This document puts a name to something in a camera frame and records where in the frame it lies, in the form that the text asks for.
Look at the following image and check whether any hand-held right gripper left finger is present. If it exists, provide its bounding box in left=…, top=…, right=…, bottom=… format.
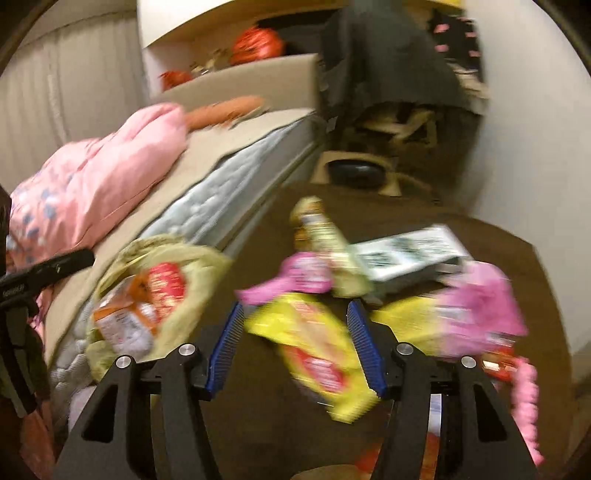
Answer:
left=53, top=302, right=245, bottom=480

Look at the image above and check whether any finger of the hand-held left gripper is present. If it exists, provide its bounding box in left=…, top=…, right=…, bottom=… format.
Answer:
left=44, top=249, right=95, bottom=282

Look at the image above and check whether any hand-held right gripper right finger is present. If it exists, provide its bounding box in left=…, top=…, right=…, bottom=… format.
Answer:
left=346, top=299, right=539, bottom=480

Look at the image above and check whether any yellow snack packet red label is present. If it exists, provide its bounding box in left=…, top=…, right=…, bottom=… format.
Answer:
left=244, top=293, right=382, bottom=423

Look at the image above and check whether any yellow-green plastic bag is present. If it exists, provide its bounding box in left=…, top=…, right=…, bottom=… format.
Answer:
left=85, top=234, right=234, bottom=381

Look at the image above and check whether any pink stick wrapper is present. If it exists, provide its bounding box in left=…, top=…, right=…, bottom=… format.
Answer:
left=236, top=251, right=334, bottom=306

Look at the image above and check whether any green-gold snack packet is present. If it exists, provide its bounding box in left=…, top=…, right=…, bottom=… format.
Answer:
left=290, top=196, right=372, bottom=298

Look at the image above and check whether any plain yellow packet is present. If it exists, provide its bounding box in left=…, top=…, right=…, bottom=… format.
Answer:
left=372, top=296, right=446, bottom=356

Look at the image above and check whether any orange-red snack packet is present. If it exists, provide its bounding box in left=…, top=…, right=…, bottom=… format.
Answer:
left=92, top=263, right=186, bottom=354

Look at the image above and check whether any pink printed quilt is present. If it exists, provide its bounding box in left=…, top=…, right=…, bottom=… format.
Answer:
left=7, top=102, right=190, bottom=296

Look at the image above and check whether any white box with black print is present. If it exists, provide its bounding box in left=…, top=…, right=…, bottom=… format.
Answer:
left=353, top=224, right=472, bottom=283

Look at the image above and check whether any brown tablecloth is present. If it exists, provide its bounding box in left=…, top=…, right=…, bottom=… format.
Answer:
left=152, top=180, right=575, bottom=480

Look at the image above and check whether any large pink packet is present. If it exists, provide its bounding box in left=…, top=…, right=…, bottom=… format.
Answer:
left=434, top=261, right=529, bottom=363

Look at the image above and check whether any small red packet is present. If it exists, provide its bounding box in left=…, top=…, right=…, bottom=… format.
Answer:
left=480, top=346, right=520, bottom=383

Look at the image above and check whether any orange fleece clothing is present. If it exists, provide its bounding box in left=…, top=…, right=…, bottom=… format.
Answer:
left=14, top=401, right=70, bottom=480

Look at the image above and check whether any pink pig toy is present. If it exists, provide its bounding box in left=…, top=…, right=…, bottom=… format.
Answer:
left=510, top=357, right=546, bottom=467

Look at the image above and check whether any white pleated curtain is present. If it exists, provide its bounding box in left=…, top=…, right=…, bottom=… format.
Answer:
left=0, top=18, right=151, bottom=185

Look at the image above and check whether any black round object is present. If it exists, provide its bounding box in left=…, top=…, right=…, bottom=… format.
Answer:
left=327, top=159, right=387, bottom=189

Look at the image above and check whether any bed mattress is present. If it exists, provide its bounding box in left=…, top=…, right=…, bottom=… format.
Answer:
left=41, top=108, right=315, bottom=365

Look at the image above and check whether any beige low stand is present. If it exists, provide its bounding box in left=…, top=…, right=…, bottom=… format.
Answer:
left=311, top=150, right=402, bottom=197

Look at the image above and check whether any small red plastic bag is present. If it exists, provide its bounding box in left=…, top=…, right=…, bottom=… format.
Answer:
left=159, top=69, right=195, bottom=90

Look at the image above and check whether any orange plush pillow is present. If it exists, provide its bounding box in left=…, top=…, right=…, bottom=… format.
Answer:
left=185, top=95, right=269, bottom=131

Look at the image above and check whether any beige office chair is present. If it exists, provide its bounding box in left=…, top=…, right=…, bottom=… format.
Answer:
left=342, top=104, right=444, bottom=199

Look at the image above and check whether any small gold figurine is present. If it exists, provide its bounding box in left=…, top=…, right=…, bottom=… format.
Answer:
left=191, top=55, right=227, bottom=75

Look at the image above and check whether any beige bed headboard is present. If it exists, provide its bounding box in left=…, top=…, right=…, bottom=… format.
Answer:
left=150, top=53, right=324, bottom=121

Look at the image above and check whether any beige cloth pile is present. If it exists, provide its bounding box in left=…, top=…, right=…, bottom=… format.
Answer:
left=450, top=60, right=490, bottom=114

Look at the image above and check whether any large red plastic bag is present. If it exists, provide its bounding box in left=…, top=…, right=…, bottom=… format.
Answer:
left=229, top=26, right=284, bottom=65

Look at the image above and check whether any dark cloth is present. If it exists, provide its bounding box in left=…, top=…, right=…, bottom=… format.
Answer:
left=318, top=0, right=476, bottom=116

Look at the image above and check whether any black garment with pink spots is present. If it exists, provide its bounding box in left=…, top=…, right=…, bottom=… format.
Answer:
left=427, top=7, right=483, bottom=81

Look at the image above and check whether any white wall shelf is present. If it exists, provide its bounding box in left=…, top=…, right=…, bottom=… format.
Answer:
left=136, top=0, right=352, bottom=49

